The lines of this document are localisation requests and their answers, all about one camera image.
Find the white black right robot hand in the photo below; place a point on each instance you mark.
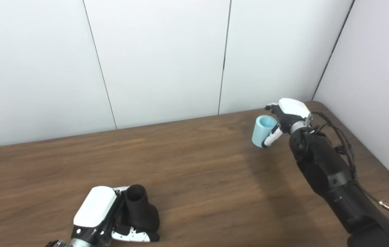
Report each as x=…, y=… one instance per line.
x=293, y=109

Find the black funnel-shaped nozzle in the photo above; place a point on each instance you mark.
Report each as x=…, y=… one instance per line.
x=141, y=212

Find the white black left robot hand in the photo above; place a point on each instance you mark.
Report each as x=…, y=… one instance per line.
x=95, y=206

